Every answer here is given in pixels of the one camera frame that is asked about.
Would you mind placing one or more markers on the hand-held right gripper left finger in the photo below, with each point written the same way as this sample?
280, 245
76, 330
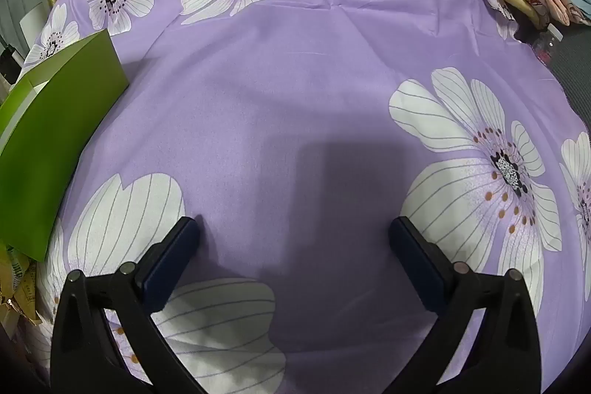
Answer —
171, 260

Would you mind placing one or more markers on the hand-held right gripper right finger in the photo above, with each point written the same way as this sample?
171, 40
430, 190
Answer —
415, 260

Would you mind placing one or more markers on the tan cracker packet green stripe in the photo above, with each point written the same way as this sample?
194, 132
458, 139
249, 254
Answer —
21, 278

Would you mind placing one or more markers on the green cardboard box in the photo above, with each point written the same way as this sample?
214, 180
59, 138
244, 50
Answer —
55, 135

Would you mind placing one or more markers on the purple floral bed sheet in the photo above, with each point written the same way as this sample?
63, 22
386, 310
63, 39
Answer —
295, 98

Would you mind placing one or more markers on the clear plastic bottle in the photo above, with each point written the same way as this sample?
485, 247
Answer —
547, 45

